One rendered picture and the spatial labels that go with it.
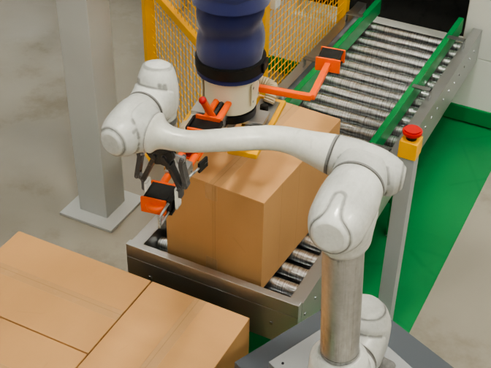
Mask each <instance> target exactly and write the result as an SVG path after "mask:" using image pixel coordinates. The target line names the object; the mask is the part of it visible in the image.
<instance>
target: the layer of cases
mask: <svg viewBox="0 0 491 368"><path fill-rule="evenodd" d="M249 323H250V318H248V317H245V316H243V315H240V314H237V313H234V312H232V311H230V310H226V309H224V308H222V307H219V306H216V305H214V304H211V303H209V302H205V301H203V300H201V299H198V298H195V297H192V296H189V295H187V294H184V293H181V292H179V291H176V290H174V289H171V288H168V287H166V286H164V285H160V284H158V283H155V282H151V281H150V280H147V279H145V278H143V277H139V276H137V275H133V274H132V273H129V272H126V271H123V270H121V269H118V268H115V267H112V266H110V265H108V264H105V263H102V262H100V261H97V260H94V259H92V258H89V257H87V256H83V255H81V254H79V253H76V252H73V251H70V250H67V249H66V248H62V247H60V246H57V245H54V244H52V243H49V242H46V241H44V240H42V239H38V238H36V237H33V236H31V235H28V234H25V233H23V232H21V231H19V232H18V233H17V234H15V235H14V236H13V237H12V238H11V239H10V240H8V241H7V242H6V243H5V244H4V245H3V246H2V247H0V368H235V362H236V361H237V360H239V359H241V358H242V357H244V356H246V355H247V354H248V350H249Z"/></svg>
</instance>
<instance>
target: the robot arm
mask: <svg viewBox="0 0 491 368"><path fill-rule="evenodd" d="M178 107H179V86H178V79H177V75H176V72H175V69H174V67H173V65H172V64H171V63H169V62H167V61H165V60H161V59H153V60H149V61H146V62H144V63H143V64H142V66H141V68H140V71H139V74H138V76H137V83H136V84H135V85H134V88H133V91H132V92H131V94H130V95H129V96H128V97H127V98H125V99H124V100H122V101H121V102H120V103H119V104H118V105H117V106H116V107H115V108H114V109H113V110H112V111H111V112H110V114H109V115H108V116H107V117H106V119H105V120H104V123H103V124H102V129H101V130H102V131H101V141H102V145H103V147H104V148H105V150H106V151H107V152H108V153H110V154H112V155H114V156H117V157H124V156H130V155H132V154H133V153H136V154H137V162H136V167H135V172H134V177H135V178H139V179H140V180H141V185H142V189H143V190H144V191H145V192H146V191H147V190H148V188H149V187H150V185H151V177H148V175H149V173H150V171H151V169H152V167H153V165H154V164H161V165H162V166H165V168H166V170H168V171H169V174H170V176H171V178H172V180H173V182H174V184H175V186H176V187H175V189H174V191H175V209H176V210H177V209H178V208H179V206H180V205H181V199H182V197H183V195H184V189H185V190H186V189H187V188H188V187H189V185H190V184H191V183H190V179H189V174H188V170H187V166H186V155H185V154H183V155H182V156H181V155H178V154H177V153H176V152H182V153H211V152H227V151H244V150H274V151H278V152H282V153H286V154H289V155H291V156H294V157H295V158H298V159H300V160H301V161H303V162H305V163H307V164H309V165H311V166H312V167H314V168H316V169H318V170H319V171H320V172H323V173H325V174H326V175H329V176H328V177H327V178H326V180H325V181H324V182H323V184H322V185H321V187H320V189H319V191H318V192H317V194H316V196H315V199H314V200H313V203H312V205H311V208H310V210H309V213H308V233H309V236H310V238H311V241H312V242H313V244H314V245H315V246H316V247H317V248H318V249H319V250H321V251H322V257H321V339H320V340H319V341H318V342H316V343H315V344H314V346H313V347H312V349H311V353H310V357H309V362H308V368H395V367H396V365H395V363H394V362H393V361H391V360H389V359H387V358H385V357H384V355H385V353H386V350H387V346H388V343H389V337H390V333H391V327H392V323H391V318H390V315H389V311H388V309H387V307H386V305H385V304H384V303H383V302H381V301H380V300H379V299H378V298H376V297H374V296H372V295H370V294H362V287H363V275H364V261H365V251H366V250H367V249H368V248H369V247H370V244H371V241H372V237H373V232H374V228H375V225H376V221H377V217H378V209H379V207H380V203H381V199H382V197H383V196H393V195H395V194H396V193H397V192H399V191H401V190H402V187H403V183H404V180H405V176H406V166H405V165H404V163H403V162H402V161H401V160H400V159H399V158H398V157H397V156H395V155H394V154H392V153H390V152H389V151H388V150H385V149H383V148H382V147H379V146H377V145H374V144H371V143H369V142H366V141H363V140H361V139H357V138H352V137H345V136H342V135H339V134H330V133H324V132H318V131H310V130H305V129H298V128H293V127H288V126H271V125H263V126H241V127H232V128H223V129H206V130H185V129H179V128H177V111H178ZM145 153H147V154H148V156H149V157H150V161H149V162H148V165H147V167H146V169H145V171H144V173H142V166H143V161H144V156H145ZM174 158H175V159H176V160H177V164H178V168H179V171H178V169H177V167H176V165H175V161H174ZM179 172H180V173H179Z"/></svg>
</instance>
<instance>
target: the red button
mask: <svg viewBox="0 0 491 368"><path fill-rule="evenodd" d="M403 134H404V135H405V136H406V139H407V140H408V141H411V142H414V141H416V140H417V138H419V137H421V136H422V129H421V128H420V127H419V126H416V125H407V126H405V127H403Z"/></svg>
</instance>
